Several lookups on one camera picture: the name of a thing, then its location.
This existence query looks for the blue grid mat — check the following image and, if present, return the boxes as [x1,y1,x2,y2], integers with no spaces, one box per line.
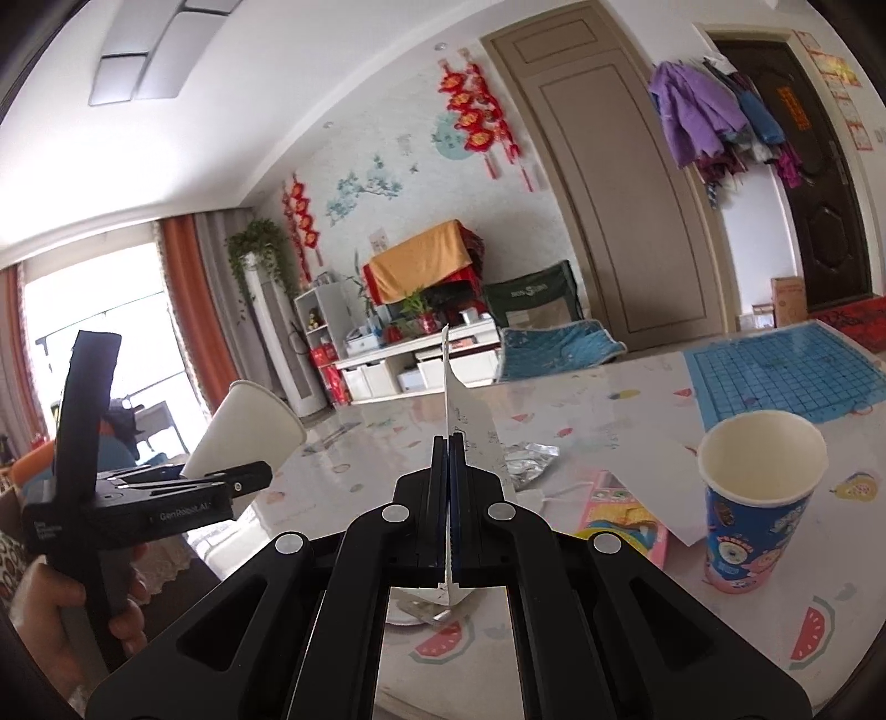
[684,320,886,430]

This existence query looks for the wall posters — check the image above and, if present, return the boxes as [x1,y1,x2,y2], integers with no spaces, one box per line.
[796,31,874,150]

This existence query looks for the green folding chair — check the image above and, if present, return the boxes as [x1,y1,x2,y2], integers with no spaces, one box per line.
[482,259,583,330]

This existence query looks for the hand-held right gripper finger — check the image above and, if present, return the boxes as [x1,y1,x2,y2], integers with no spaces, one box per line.
[86,435,451,720]
[451,433,812,720]

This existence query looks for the ceiling light panel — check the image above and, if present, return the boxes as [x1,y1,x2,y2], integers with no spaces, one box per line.
[89,0,243,106]

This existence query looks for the blue printed paper cup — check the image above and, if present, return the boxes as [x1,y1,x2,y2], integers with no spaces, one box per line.
[697,410,830,595]

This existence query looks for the white open shelf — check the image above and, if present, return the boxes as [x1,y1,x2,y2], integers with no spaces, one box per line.
[294,280,375,362]

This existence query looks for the potted bamboo plant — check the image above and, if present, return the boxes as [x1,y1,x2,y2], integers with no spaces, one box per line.
[401,291,440,335]

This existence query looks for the large white paper sheet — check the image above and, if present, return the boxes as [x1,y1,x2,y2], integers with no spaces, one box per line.
[602,415,710,548]

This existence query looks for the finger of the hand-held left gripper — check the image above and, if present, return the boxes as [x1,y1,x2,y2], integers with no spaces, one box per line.
[97,467,188,484]
[114,460,272,496]

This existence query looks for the purple hanging coat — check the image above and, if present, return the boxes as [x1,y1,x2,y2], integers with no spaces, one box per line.
[648,61,736,171]

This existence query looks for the blue quilted cushion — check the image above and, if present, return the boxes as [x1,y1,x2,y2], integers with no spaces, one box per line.
[498,320,627,383]

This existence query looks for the cardboard box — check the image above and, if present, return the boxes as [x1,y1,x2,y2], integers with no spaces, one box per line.
[770,275,807,328]

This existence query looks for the green hanging plant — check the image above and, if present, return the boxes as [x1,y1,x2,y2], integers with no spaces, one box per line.
[227,218,300,326]

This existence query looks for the beige panel door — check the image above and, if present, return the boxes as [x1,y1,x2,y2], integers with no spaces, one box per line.
[481,0,724,343]

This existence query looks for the person's left hand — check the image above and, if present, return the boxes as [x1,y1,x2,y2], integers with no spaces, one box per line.
[10,546,151,700]

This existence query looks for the chair with beige lace cover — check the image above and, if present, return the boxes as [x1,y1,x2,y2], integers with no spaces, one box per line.
[135,536,209,603]

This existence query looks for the orange cloth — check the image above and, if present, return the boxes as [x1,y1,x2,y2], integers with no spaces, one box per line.
[365,220,475,304]

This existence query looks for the red doormat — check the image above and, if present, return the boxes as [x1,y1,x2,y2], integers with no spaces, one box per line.
[810,296,886,347]

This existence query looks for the blue hanging garment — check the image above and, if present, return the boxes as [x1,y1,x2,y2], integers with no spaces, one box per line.
[734,89,785,148]

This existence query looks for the small red wall ornament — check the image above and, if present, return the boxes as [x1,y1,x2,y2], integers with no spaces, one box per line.
[281,173,325,281]

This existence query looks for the orange curtain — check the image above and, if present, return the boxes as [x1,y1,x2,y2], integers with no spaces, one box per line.
[161,213,212,425]

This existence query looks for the white paper cup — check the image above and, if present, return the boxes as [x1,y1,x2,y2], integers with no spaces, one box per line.
[181,379,307,486]

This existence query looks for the white standing air conditioner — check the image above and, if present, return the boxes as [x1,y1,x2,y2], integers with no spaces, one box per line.
[245,249,323,420]

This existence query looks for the large red wall ornament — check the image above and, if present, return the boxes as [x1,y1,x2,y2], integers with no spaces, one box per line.
[437,52,537,191]

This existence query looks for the white low cabinet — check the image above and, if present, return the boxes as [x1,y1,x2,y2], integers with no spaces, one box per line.
[332,322,503,406]

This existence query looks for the dark brown door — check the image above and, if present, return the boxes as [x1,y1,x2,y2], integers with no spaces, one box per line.
[713,38,874,312]

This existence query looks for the silver foil wrapper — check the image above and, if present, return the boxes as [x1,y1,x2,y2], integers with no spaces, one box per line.
[502,443,560,494]

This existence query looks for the pink printed package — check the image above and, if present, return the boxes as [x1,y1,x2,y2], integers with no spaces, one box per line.
[568,469,669,572]

